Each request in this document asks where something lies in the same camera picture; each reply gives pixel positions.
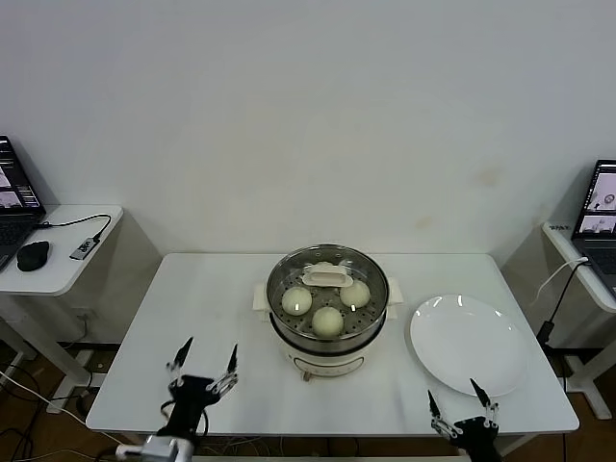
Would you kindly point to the round glass pot lid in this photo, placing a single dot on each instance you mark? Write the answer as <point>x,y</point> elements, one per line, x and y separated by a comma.
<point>327,279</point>

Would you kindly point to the dark grey laptop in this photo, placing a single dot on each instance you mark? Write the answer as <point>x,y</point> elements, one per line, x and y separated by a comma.
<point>597,250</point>

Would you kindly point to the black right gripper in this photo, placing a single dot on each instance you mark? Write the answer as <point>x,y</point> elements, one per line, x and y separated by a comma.
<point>476,433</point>

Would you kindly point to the grey usb hub dongle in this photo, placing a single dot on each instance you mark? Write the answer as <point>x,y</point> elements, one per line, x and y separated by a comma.
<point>85,247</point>

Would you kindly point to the black computer mouse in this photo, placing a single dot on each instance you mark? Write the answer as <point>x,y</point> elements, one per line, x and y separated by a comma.
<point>33,255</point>

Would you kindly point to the small printed label sticker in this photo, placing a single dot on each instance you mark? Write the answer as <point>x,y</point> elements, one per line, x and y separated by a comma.
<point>559,226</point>

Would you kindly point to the perforated steel steamer basket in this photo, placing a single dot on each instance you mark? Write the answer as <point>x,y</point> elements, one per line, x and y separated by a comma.
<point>289,327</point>

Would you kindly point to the large white round plate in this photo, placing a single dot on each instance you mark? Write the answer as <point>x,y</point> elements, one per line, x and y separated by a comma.
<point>467,346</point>

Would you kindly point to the white side table with mouse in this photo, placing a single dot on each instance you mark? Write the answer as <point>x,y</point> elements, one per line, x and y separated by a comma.
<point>58,274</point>

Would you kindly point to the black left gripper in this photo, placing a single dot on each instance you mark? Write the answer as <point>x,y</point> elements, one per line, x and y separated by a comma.
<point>192,399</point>

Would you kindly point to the black laptop with mouse beside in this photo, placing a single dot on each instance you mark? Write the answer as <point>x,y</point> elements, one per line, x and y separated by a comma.
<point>14,226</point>

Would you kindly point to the white wall socket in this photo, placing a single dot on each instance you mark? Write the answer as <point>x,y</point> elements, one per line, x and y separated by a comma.
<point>89,316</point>

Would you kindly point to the white steamed baozi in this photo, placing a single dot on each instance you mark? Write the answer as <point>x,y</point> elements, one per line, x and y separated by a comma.
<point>327,322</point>
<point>323,267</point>
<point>296,300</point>
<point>356,294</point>

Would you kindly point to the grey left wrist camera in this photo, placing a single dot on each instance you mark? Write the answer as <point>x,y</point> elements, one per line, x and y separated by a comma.
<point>159,447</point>

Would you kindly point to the cream electric cooker base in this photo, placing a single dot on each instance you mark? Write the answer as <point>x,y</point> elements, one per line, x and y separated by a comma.
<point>327,358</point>

